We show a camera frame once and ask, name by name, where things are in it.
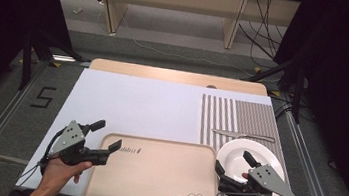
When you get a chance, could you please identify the black hanging cables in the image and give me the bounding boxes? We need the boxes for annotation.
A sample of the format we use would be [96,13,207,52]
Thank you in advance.
[234,0,297,65]

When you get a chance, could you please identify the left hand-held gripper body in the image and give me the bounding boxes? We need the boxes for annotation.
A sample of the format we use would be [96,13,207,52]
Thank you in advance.
[47,117,115,172]

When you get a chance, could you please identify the white table cover board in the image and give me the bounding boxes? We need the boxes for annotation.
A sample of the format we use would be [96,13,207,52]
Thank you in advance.
[14,61,276,196]

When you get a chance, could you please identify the beige tray with rabbit print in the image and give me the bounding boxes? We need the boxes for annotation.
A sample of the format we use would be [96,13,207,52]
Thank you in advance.
[79,130,229,196]

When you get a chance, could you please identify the white floor cable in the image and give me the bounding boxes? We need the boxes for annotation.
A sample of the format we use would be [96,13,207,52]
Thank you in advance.
[112,12,287,84]

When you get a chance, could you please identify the grey striped placemat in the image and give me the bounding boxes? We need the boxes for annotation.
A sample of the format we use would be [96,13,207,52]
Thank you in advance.
[190,93,317,196]

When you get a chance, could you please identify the left hand-held gripper cable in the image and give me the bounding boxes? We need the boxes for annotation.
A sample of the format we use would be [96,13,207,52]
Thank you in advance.
[16,122,69,193]

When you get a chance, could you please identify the black cables beside table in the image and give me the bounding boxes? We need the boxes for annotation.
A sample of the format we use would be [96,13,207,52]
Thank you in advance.
[272,95,295,121]

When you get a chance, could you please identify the white round plate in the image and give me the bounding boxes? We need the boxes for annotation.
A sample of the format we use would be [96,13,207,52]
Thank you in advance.
[211,135,291,196]

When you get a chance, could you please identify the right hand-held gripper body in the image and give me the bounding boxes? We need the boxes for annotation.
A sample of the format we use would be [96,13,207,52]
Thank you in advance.
[217,158,302,196]

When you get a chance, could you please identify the person's left hand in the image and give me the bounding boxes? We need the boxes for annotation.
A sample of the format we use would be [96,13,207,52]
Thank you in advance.
[38,154,94,196]

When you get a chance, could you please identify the black metal stand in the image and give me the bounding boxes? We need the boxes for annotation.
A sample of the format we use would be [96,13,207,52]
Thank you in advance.
[236,49,309,126]
[16,27,94,99]

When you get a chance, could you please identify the silver floor bracket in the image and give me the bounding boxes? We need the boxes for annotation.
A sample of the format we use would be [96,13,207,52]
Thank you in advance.
[51,54,79,64]

